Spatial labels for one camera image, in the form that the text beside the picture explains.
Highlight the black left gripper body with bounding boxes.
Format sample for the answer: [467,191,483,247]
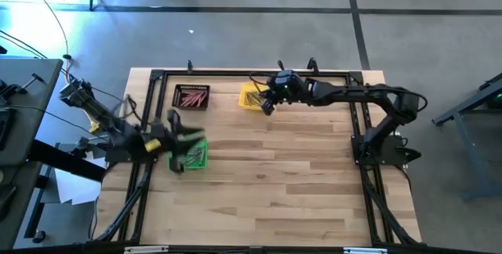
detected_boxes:
[151,108,186,173]

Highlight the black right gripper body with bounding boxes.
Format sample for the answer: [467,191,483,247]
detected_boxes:
[260,87,289,108]

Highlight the yellow plastic basket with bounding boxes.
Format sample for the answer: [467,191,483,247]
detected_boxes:
[238,82,272,111]

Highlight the green plastic basket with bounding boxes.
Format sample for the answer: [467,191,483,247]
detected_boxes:
[166,139,209,171]

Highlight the black plastic basket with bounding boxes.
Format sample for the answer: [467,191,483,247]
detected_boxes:
[172,83,212,111]

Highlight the white strip on beam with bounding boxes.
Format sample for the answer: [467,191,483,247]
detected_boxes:
[343,247,389,254]
[123,245,169,254]

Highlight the black desk support beam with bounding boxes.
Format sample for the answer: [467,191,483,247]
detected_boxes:
[27,139,107,183]

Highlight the white paper sheets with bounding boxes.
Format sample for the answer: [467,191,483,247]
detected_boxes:
[53,166,101,207]

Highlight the grey side desk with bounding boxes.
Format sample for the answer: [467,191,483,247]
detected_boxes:
[0,57,64,249]

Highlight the black clamp tool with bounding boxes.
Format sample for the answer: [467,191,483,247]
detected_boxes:
[0,72,45,99]

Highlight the grey-legged wooden workstation table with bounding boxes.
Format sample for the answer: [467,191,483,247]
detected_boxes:
[431,72,502,202]

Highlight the black computer tower green LEDs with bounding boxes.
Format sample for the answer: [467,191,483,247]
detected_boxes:
[478,72,502,110]

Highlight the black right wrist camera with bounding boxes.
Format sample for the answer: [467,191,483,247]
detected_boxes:
[273,69,306,100]

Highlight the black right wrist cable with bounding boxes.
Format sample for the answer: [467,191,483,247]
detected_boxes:
[248,71,283,93]

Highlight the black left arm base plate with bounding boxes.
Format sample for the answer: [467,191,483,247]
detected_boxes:
[104,143,162,165]

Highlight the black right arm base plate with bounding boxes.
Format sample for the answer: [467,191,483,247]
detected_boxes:
[350,133,423,168]

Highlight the black horizontal frame beam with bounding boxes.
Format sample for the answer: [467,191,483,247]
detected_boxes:
[0,244,502,254]

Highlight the yellow floor cable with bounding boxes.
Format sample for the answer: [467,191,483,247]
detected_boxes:
[20,0,101,134]

